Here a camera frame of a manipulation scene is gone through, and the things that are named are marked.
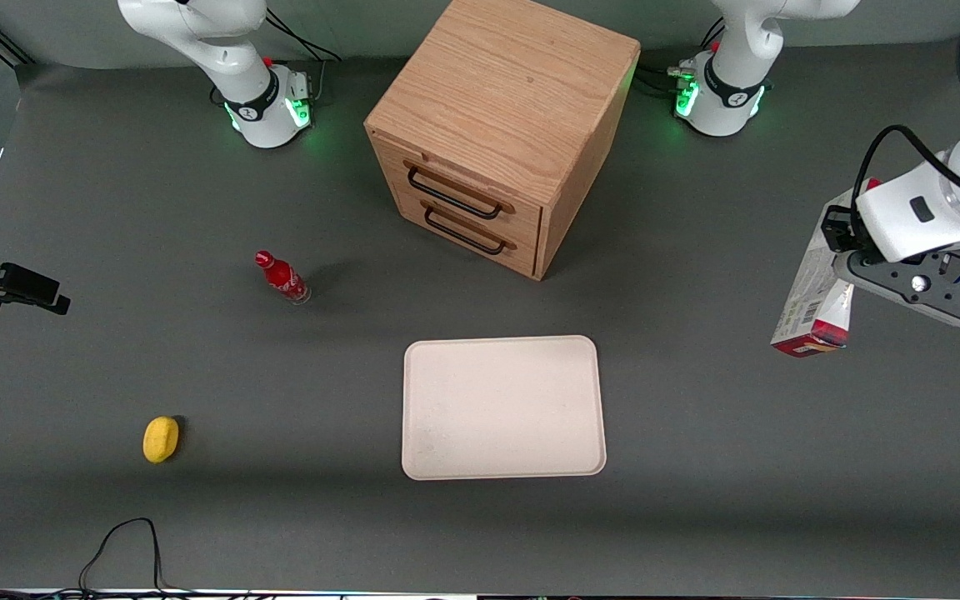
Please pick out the red cola bottle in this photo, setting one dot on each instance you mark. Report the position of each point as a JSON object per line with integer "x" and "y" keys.
{"x": 282, "y": 277}

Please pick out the white rectangular tray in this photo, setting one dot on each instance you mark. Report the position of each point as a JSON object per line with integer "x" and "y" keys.
{"x": 503, "y": 408}

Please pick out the red tartan cookie box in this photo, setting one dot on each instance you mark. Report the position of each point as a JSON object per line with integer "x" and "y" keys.
{"x": 809, "y": 292}

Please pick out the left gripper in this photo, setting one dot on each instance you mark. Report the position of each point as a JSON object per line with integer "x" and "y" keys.
{"x": 839, "y": 232}

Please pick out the yellow lemon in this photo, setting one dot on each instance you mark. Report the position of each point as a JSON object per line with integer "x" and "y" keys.
{"x": 161, "y": 439}

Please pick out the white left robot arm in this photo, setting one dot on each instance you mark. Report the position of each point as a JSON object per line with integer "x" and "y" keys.
{"x": 730, "y": 75}

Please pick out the wooden drawer front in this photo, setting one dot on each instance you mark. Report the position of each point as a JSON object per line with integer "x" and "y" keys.
{"x": 530, "y": 223}
{"x": 530, "y": 257}

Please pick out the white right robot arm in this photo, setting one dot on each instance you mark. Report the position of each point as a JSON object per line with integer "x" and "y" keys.
{"x": 238, "y": 67}

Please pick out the wooden drawer cabinet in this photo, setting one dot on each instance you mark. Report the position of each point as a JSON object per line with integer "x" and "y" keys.
{"x": 513, "y": 83}

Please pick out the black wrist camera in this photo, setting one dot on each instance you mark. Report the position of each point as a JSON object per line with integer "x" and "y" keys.
{"x": 840, "y": 229}

